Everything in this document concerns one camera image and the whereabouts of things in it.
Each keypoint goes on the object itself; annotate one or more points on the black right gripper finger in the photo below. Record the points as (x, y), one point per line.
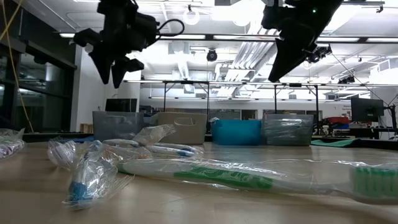
(289, 59)

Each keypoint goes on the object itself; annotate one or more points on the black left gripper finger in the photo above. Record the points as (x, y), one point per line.
(104, 67)
(122, 67)

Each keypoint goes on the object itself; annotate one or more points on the black monitor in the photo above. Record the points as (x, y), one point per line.
(121, 105)
(367, 109)

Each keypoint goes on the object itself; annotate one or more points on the ceiling light strip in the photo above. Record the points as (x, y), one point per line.
(186, 36)
(66, 35)
(339, 39)

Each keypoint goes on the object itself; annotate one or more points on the dark grey translucent bin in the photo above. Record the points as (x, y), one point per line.
(118, 127)

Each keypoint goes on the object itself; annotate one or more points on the brown cardboard boxes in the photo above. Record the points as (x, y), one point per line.
(87, 128)

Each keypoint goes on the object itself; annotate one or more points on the clear translucent plastic bin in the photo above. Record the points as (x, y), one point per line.
(287, 130)

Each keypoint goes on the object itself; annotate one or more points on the blue plastic lid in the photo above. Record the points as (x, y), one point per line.
(77, 140)

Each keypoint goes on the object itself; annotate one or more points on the red storage bin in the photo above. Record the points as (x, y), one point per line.
(337, 120)

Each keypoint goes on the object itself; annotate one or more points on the blue plastic bin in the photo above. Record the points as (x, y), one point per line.
(236, 132)

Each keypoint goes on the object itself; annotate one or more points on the purple toothbrush in clear wrapper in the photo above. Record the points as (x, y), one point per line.
(60, 152)
(11, 147)

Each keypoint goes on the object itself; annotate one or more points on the green mat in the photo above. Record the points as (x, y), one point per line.
(337, 143)

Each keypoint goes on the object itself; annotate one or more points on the green toothbrush in clear wrapper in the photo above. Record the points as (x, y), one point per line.
(224, 178)

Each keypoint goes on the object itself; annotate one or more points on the black camera rig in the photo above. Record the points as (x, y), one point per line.
(320, 52)

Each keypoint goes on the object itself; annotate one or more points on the black metal rack frame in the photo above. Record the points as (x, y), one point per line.
(317, 102)
(164, 96)

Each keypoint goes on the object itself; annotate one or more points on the black overhead camera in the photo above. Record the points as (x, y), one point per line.
(211, 55)

